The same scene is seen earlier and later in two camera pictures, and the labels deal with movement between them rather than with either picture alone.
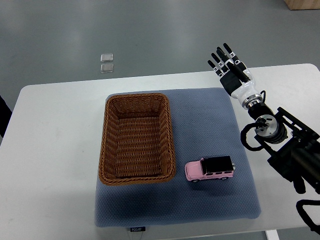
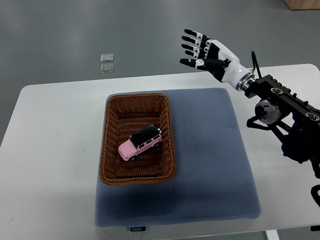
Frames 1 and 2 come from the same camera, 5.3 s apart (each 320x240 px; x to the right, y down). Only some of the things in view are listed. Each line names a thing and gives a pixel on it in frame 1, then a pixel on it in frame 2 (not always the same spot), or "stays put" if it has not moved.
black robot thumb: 239,73 → 207,64
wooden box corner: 303,4 stays put
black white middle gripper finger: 228,61 → 197,49
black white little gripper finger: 215,68 → 199,35
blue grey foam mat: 208,123 stays put
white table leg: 272,235 stays put
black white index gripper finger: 235,58 → 199,54
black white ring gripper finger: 223,67 → 201,42
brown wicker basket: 137,145 stays put
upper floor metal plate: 107,57 stays put
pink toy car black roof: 216,167 → 143,140
